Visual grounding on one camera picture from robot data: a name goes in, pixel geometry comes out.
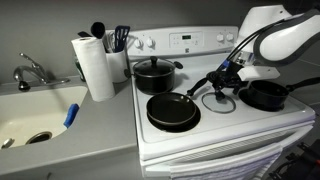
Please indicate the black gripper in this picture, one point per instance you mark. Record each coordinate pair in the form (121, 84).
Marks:
(230, 74)

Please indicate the glass lid with black knob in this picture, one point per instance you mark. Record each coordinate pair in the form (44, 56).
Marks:
(213, 106)

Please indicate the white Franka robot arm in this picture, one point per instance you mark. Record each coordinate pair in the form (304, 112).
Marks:
(286, 40)

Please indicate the white electric stove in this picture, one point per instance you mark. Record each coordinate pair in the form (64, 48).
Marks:
(216, 126)

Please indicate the white stove control knob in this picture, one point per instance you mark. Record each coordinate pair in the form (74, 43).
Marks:
(150, 42)
(138, 43)
(230, 36)
(220, 37)

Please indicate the large pot glass lid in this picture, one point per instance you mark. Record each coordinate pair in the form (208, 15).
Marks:
(151, 68)

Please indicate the black frying pan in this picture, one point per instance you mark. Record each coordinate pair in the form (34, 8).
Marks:
(171, 108)

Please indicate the white striped dish towel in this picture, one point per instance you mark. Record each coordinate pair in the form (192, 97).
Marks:
(226, 170)

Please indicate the white utensil holder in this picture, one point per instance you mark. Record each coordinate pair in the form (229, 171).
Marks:
(117, 68)

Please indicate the blue slotted spatula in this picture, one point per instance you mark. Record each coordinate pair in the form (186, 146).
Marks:
(121, 35)

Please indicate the white paper towel roll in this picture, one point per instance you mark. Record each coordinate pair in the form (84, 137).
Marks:
(95, 70)

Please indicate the black ladle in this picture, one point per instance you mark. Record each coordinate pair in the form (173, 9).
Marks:
(97, 29)

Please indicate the green bottle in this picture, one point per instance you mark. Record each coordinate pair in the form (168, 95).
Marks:
(80, 71)

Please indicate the black flat utensil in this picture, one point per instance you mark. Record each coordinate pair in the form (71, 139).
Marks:
(84, 34)

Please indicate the chrome sink faucet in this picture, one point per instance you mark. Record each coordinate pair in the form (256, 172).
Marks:
(33, 70)

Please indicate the cream kitchen sink basin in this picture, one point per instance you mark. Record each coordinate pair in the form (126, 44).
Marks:
(30, 110)

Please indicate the black sink sprayer head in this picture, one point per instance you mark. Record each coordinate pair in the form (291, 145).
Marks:
(24, 86)

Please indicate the metal drain stopper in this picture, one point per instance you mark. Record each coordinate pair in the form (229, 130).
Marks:
(7, 143)

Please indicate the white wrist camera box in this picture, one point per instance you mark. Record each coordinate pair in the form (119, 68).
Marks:
(258, 73)

